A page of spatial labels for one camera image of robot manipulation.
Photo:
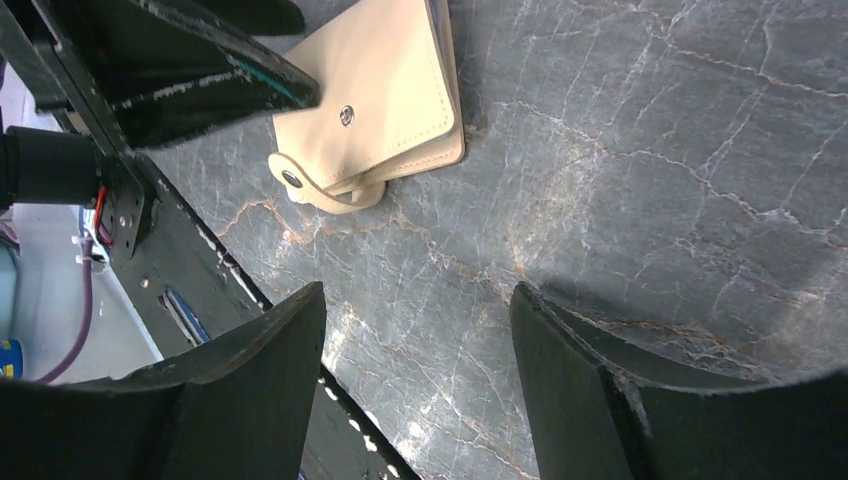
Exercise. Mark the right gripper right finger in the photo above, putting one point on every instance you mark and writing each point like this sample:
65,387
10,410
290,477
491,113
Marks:
600,407

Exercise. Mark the beige card holder wallet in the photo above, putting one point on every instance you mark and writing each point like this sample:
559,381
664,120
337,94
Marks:
389,105

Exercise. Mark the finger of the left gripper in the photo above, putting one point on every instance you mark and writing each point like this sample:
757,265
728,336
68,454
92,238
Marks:
176,70

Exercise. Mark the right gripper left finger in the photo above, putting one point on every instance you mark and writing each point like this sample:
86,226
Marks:
236,407

